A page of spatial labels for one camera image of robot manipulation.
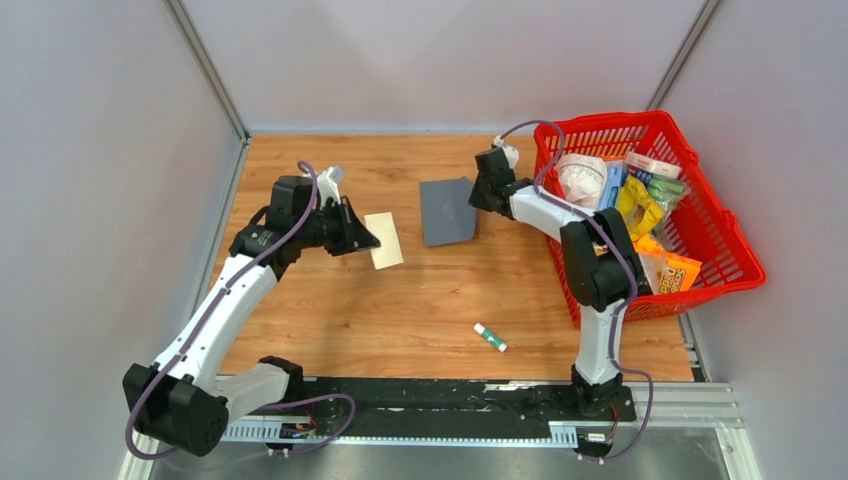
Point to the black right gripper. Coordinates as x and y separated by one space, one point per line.
475 200

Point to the orange snack bag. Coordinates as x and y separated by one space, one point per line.
666 272

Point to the grey-blue paper envelope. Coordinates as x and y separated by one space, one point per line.
446 214

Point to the white red carton box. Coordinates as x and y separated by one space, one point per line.
652 166

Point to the green snack packet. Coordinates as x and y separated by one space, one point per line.
666 192

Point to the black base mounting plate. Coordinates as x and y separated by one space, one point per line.
446 408

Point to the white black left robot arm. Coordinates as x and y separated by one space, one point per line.
178 398

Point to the green white glue stick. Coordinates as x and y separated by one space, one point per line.
493 339

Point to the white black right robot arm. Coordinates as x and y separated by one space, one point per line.
601 269

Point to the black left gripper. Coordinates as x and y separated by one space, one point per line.
354 236

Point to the aluminium frame rail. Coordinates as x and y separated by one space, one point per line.
709 406

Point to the white crumpled plastic bag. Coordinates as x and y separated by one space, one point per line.
582 179

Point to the blue box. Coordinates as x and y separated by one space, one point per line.
615 178

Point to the red plastic shopping basket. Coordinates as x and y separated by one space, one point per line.
701 227

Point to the yellow Lays chips bag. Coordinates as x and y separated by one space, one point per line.
640 211

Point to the white letter paper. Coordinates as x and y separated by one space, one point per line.
388 253

